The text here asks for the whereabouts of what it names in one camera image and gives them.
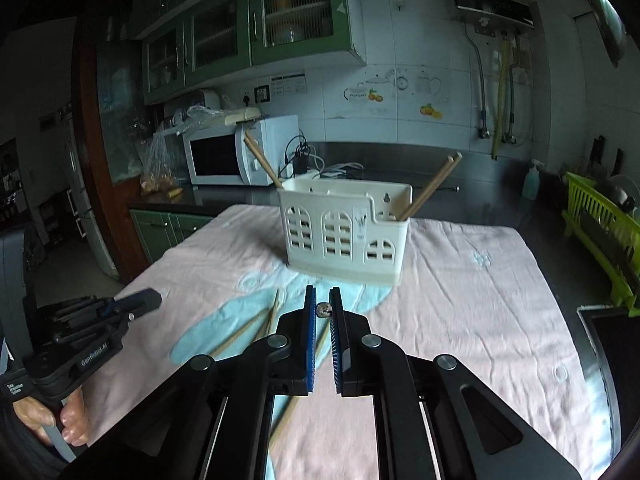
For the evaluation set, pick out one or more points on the hanging steel wok lid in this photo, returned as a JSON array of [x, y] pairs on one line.
[[612, 30]]

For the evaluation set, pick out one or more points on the soap dispenser bottle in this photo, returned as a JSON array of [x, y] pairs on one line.
[[531, 182]]

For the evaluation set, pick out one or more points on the power strip with cables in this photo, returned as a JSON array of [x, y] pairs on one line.
[[300, 157]]

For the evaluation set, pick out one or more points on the person left forearm sleeve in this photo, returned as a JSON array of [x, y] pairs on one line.
[[27, 455]]

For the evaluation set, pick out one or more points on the person left hand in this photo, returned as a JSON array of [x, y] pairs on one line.
[[73, 417]]

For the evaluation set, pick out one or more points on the green lower cabinet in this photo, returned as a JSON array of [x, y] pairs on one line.
[[160, 231]]

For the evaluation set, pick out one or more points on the white microwave oven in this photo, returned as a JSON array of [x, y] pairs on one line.
[[218, 155]]

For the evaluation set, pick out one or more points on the pink towel with blue pattern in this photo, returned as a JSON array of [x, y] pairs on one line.
[[473, 292]]

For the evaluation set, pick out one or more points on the green dish rack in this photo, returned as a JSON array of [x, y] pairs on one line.
[[601, 215]]

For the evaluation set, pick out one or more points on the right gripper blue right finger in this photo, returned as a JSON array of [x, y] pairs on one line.
[[339, 338]]

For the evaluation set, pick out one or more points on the wall water heater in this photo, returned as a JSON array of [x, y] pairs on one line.
[[489, 16]]

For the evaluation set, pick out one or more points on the plastic bag of food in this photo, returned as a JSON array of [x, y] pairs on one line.
[[162, 161]]

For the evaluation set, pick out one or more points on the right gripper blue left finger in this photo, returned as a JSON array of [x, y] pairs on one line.
[[309, 334]]

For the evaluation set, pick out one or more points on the green wall cabinet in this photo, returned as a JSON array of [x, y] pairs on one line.
[[188, 44]]

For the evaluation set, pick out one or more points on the cream plastic utensil holder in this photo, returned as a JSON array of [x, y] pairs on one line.
[[349, 230]]

